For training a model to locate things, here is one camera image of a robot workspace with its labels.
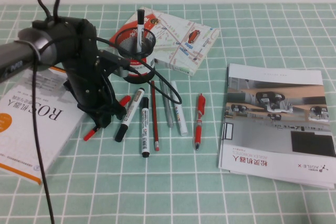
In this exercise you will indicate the grey pen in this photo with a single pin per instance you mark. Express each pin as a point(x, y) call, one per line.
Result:
point(169, 113)

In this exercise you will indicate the black capped slim marker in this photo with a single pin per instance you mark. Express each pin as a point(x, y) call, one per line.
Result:
point(140, 22)

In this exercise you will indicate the red gel pen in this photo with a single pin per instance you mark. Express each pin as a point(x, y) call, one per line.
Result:
point(199, 127)

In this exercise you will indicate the white AgileX robotics brochure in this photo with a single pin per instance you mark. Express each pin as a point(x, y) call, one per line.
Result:
point(262, 134)
point(323, 185)

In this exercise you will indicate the map-covered gift box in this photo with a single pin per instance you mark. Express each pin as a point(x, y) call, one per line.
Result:
point(183, 40)

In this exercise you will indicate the white orange ROS book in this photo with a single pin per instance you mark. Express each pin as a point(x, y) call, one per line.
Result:
point(15, 142)

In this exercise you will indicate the black white whiteboard marker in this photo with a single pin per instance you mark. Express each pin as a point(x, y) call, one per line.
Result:
point(144, 129)

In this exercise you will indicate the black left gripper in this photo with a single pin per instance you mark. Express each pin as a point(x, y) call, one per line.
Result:
point(86, 82)

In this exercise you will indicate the red pencil with eraser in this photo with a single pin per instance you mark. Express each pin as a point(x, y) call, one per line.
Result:
point(154, 113)

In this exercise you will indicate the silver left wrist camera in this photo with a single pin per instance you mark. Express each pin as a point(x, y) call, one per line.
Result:
point(121, 71)

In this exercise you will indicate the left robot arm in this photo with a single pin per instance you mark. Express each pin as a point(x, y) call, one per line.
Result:
point(21, 53)

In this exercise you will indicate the black mesh pen holder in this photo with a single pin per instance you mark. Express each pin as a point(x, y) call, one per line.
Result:
point(131, 44)

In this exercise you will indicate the green checkered tablecloth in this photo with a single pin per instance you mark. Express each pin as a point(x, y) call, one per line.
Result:
point(183, 195)

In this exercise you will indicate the red and black marker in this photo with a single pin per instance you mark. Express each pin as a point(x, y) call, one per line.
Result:
point(89, 134)

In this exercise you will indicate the white marker brown label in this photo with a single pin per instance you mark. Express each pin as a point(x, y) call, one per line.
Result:
point(131, 111)

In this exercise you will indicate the white pen colourful print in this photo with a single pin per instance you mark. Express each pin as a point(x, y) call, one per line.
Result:
point(181, 119)

